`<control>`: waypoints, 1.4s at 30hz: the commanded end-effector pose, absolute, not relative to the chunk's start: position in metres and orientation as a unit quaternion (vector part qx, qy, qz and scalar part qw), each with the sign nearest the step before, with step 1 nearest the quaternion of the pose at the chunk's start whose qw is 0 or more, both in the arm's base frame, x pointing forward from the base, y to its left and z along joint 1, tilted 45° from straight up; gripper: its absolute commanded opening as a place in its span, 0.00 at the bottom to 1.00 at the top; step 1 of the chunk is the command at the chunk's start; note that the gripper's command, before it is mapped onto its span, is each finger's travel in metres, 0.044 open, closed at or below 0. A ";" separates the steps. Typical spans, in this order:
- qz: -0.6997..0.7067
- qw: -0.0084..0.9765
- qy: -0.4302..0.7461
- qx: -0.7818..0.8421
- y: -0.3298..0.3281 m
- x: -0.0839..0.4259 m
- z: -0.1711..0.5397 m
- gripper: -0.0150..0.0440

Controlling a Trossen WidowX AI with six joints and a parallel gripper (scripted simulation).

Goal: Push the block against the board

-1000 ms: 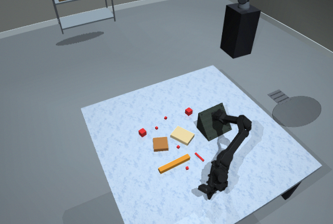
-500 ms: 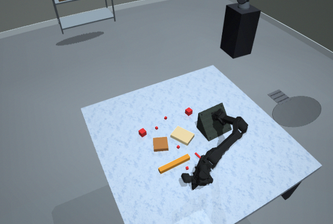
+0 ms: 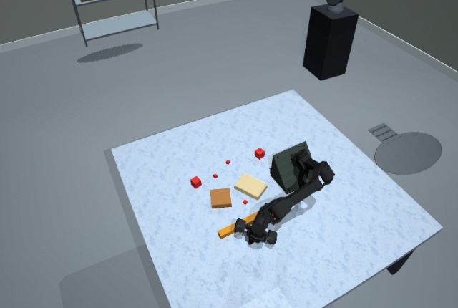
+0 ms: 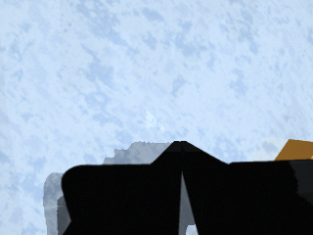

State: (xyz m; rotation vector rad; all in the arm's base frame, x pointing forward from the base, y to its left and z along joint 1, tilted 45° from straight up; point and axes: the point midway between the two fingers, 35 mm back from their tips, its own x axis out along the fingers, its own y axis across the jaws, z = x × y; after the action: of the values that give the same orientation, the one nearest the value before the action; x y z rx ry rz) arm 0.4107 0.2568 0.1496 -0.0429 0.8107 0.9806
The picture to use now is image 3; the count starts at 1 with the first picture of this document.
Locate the orange long rectangular bar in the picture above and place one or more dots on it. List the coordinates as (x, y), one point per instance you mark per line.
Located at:
(224, 232)

